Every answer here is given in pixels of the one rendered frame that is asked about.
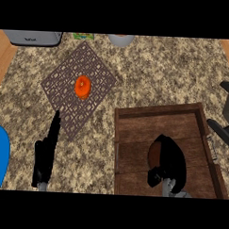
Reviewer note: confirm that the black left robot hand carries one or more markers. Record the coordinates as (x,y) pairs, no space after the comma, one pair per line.
(45,160)

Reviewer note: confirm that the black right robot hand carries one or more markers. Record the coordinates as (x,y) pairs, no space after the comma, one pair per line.
(174,160)

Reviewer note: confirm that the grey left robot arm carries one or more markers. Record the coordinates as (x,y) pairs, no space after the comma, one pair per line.
(42,187)

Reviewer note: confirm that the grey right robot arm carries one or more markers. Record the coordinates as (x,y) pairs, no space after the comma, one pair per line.
(166,188)

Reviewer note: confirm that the brown wooden tray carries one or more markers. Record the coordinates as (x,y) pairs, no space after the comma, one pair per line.
(137,136)

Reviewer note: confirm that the orange cupcake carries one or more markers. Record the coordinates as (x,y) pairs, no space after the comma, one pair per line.
(82,86)

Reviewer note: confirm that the brown patterned placemat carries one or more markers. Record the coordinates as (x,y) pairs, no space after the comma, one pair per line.
(64,86)

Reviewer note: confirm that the grey appliance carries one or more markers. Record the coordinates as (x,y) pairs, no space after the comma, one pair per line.
(31,37)

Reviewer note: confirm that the green box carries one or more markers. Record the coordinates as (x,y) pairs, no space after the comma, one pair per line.
(83,35)

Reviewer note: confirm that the grey bowl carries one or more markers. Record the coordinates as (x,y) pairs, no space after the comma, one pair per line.
(121,40)

